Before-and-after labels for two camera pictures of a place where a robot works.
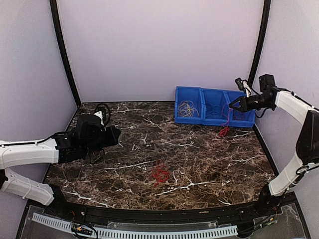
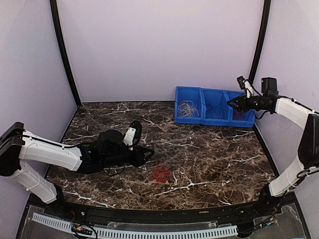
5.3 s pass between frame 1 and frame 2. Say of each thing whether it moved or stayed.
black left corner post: stayed
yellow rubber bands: stayed
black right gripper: stayed
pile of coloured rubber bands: stayed
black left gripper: moved
